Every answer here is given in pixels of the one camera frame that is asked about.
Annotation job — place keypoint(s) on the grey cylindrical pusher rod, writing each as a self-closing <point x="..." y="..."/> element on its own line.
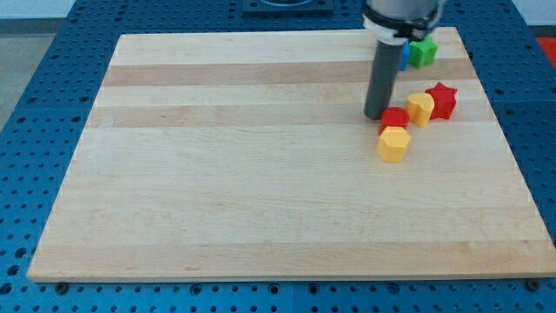
<point x="384" y="71"/>

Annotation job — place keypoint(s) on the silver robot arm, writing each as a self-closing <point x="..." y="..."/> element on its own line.
<point x="394" y="23"/>

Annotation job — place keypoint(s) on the green star block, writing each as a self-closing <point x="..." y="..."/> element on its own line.
<point x="423" y="52"/>

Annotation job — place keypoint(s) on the yellow hexagon block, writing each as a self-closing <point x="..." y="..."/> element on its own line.
<point x="393" y="144"/>

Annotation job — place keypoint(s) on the blue block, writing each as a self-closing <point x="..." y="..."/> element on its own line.
<point x="405" y="56"/>

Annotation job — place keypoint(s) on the red cylinder block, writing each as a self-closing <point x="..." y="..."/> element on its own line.
<point x="395" y="117"/>

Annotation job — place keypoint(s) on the red star block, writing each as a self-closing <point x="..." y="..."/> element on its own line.
<point x="444" y="100"/>

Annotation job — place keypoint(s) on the wooden board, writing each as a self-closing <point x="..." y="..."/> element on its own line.
<point x="246" y="156"/>

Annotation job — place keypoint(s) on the yellow heart block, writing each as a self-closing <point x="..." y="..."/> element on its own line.
<point x="420" y="107"/>

